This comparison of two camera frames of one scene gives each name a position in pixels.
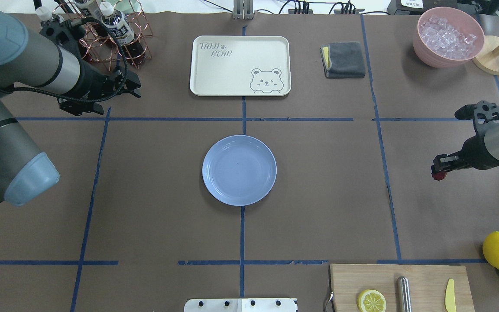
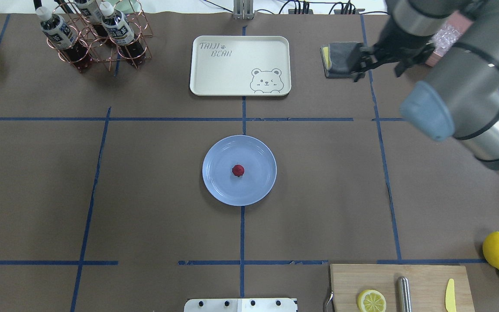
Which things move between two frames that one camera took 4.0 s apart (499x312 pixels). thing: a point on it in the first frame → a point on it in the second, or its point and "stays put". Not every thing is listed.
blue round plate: (239, 170) stays put
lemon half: (371, 300) stays put
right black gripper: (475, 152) → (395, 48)
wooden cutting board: (427, 283) stays put
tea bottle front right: (118, 26) stays put
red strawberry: (439, 176) → (238, 170)
